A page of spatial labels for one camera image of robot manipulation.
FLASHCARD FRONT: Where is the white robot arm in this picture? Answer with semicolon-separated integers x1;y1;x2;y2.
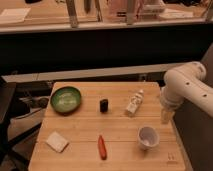
159;61;213;124

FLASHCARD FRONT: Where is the black eraser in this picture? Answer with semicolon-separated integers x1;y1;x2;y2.
100;99;109;113

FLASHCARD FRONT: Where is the white cup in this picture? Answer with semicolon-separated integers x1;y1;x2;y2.
137;126;160;150

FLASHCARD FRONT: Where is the white plastic bottle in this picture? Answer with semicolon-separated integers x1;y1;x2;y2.
126;89;144;117

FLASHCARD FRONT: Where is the orange carrot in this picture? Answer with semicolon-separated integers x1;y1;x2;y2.
98;135;107;160

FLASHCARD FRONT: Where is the green bowl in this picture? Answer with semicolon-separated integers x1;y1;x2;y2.
50;86;82;114

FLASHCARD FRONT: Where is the white sponge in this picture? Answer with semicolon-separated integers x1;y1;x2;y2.
46;132;69;153

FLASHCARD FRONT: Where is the black chair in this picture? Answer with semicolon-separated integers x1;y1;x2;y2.
0;77;41;166

